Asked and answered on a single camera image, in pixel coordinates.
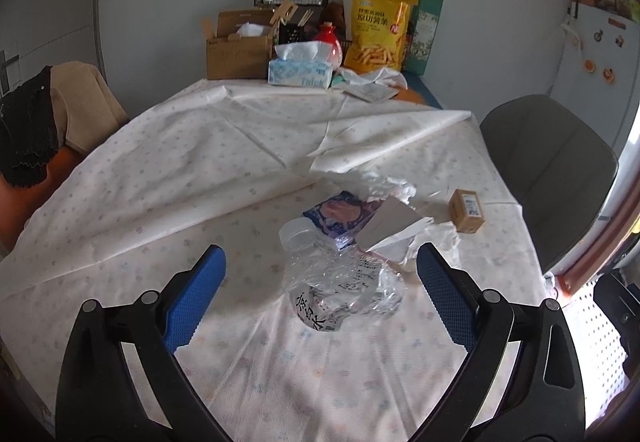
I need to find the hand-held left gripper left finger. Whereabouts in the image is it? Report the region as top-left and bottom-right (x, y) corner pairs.
(56, 244), (227, 442)

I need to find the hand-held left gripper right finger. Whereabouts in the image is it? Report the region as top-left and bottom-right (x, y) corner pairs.
(407, 242), (586, 442)

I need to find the white paper bag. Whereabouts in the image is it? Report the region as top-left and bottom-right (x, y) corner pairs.
(359, 196), (462, 268)

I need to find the crushed clear plastic bottle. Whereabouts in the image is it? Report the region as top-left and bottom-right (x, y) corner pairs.
(278, 217), (405, 333)

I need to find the white tissue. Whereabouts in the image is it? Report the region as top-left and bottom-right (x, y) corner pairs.
(357, 170), (417, 208)

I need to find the white perforated panel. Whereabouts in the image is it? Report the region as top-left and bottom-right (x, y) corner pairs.
(562, 267), (631, 423)

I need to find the small cardboard box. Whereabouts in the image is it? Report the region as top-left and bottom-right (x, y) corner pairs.
(447, 189), (486, 233)

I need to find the white patterned tablecloth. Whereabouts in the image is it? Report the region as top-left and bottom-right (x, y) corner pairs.
(0, 78), (548, 442)

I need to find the blue tissue packet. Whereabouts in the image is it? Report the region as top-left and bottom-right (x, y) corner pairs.
(301, 191), (383, 250)

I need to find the grey chair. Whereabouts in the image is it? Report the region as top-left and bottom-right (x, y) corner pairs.
(479, 94), (620, 273)

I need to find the orange chair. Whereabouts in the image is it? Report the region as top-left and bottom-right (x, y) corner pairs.
(0, 147), (83, 248)

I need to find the white fridge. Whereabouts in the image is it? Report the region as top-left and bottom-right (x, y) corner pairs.
(547, 0), (640, 163)

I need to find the beige garment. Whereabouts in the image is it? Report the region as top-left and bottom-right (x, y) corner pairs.
(50, 63), (130, 155)

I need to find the white crumpled cloth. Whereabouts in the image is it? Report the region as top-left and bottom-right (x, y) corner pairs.
(340, 67), (408, 90)

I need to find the open cardboard box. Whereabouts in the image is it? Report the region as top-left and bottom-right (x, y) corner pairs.
(201, 9), (281, 81)

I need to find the blue tissue box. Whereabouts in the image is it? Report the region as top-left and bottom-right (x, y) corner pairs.
(268, 42), (335, 90)

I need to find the black cloth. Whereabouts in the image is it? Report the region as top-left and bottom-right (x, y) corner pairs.
(0, 66), (66, 188)

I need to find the tall green box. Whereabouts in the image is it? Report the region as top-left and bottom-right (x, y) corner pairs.
(403, 0), (446, 76)

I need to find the yellow snack bag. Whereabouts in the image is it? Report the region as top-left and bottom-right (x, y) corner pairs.
(344, 0), (419, 73)

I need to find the black pen holder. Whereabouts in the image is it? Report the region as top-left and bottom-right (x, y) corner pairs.
(277, 19), (321, 45)

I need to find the red white vase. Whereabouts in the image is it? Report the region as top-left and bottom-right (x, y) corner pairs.
(313, 22), (343, 67)

